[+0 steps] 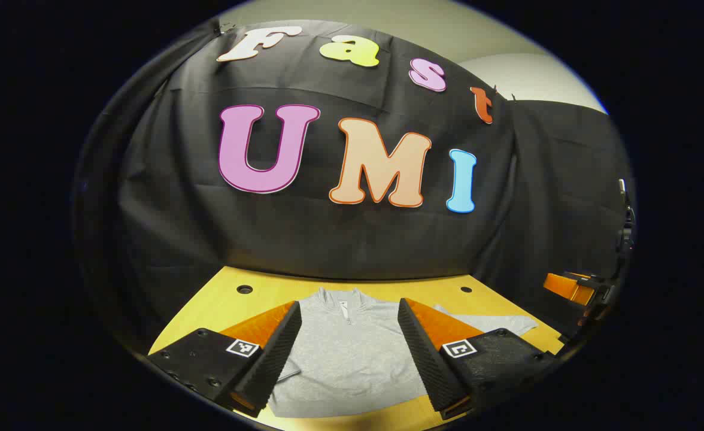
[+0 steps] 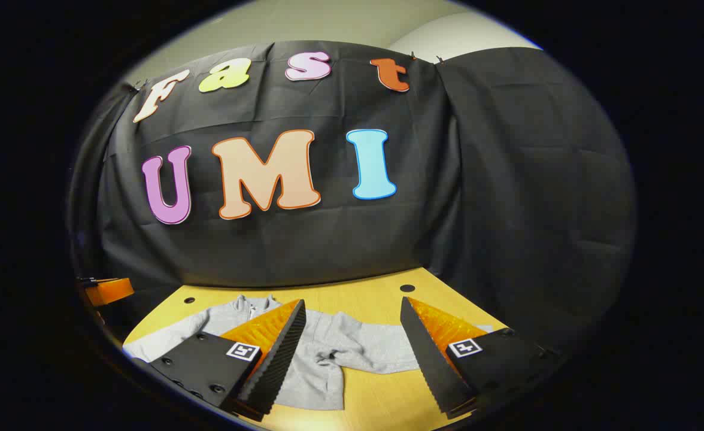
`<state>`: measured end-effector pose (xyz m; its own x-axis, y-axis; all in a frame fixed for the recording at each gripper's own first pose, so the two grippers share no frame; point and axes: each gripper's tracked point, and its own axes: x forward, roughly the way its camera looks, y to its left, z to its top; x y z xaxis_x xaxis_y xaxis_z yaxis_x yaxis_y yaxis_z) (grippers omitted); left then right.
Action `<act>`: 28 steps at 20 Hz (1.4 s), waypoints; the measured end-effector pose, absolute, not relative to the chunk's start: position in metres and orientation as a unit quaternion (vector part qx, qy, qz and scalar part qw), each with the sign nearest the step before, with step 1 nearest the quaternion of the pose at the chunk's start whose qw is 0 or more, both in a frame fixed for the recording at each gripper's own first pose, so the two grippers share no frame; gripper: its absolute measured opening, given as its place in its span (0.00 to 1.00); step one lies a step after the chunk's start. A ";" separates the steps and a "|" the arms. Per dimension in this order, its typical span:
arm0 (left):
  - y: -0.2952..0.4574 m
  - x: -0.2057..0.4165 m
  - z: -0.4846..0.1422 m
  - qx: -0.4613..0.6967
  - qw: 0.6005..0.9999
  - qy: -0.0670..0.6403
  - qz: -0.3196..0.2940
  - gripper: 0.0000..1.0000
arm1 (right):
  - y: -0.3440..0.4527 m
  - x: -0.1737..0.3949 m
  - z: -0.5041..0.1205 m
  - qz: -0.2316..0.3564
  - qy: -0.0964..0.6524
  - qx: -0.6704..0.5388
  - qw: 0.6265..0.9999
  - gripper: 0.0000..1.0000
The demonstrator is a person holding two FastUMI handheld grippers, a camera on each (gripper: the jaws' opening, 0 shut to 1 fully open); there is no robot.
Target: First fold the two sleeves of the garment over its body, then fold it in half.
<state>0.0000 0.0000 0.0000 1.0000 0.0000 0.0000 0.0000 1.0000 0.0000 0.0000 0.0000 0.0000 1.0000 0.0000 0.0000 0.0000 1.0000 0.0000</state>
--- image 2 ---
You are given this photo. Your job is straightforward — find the black backdrop cloth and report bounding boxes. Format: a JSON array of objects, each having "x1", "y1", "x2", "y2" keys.
[{"x1": 68, "y1": 40, "x2": 638, "y2": 354}]

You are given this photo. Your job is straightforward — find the grey sweatshirt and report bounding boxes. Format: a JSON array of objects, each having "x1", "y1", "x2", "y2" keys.
[{"x1": 122, "y1": 294, "x2": 495, "y2": 412}]

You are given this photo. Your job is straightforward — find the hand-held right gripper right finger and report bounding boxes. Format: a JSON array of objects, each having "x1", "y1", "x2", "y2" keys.
[{"x1": 399, "y1": 296, "x2": 563, "y2": 420}]

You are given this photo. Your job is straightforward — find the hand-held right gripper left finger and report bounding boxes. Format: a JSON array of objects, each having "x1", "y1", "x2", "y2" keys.
[{"x1": 147, "y1": 299, "x2": 307, "y2": 423}]

